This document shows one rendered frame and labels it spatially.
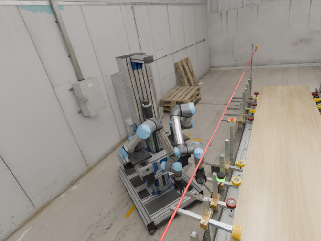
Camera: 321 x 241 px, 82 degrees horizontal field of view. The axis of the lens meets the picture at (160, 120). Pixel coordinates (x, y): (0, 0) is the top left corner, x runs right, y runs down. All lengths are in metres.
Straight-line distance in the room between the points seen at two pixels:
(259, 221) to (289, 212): 0.24
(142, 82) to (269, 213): 1.55
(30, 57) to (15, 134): 1.09
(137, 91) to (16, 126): 1.87
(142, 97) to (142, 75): 0.22
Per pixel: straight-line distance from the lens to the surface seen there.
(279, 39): 9.13
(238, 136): 2.81
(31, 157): 3.37
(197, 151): 1.45
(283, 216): 1.70
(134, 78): 1.92
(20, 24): 3.33
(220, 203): 1.74
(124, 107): 4.14
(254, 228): 1.59
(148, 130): 1.49
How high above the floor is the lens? 2.21
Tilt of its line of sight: 26 degrees down
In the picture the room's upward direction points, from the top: 11 degrees counter-clockwise
